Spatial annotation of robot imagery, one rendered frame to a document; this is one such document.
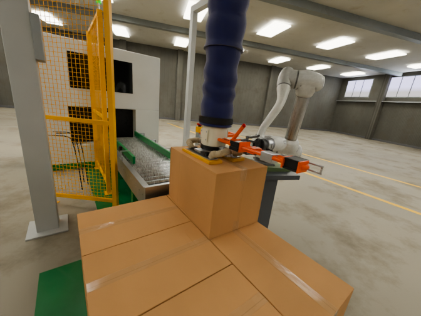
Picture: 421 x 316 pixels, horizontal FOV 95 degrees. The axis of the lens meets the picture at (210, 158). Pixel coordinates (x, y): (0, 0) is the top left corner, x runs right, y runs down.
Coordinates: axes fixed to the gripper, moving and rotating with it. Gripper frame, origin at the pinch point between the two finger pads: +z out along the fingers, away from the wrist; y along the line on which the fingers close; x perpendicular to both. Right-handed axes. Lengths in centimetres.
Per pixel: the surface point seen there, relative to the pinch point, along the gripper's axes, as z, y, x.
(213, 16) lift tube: 11, -66, 23
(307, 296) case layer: 3, 53, -54
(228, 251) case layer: 15, 53, -17
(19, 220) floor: 124, 108, 161
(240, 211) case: -2.1, 40.1, -5.9
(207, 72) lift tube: 11.0, -38.6, 24.9
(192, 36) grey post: -157, -158, 343
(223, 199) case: 12.3, 28.6, -5.3
